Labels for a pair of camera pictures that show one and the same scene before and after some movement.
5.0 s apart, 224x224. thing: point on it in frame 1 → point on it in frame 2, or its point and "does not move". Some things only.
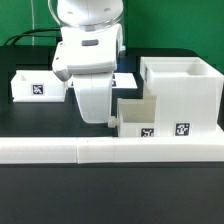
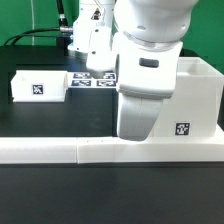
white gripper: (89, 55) → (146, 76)
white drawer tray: (37, 86) does not move
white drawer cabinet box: (188, 95) does not move
